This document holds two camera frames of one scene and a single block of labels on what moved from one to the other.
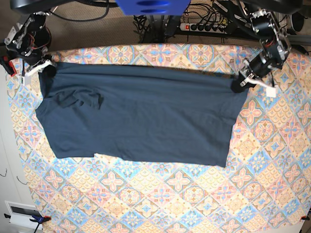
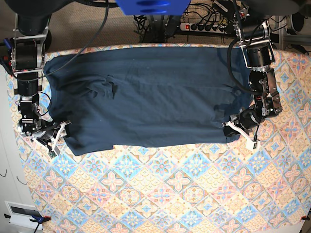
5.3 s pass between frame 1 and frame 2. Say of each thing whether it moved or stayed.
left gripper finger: moved
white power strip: stayed
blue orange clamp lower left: stayed
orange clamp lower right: stayed
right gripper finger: moved
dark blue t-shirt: moved
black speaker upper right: stayed
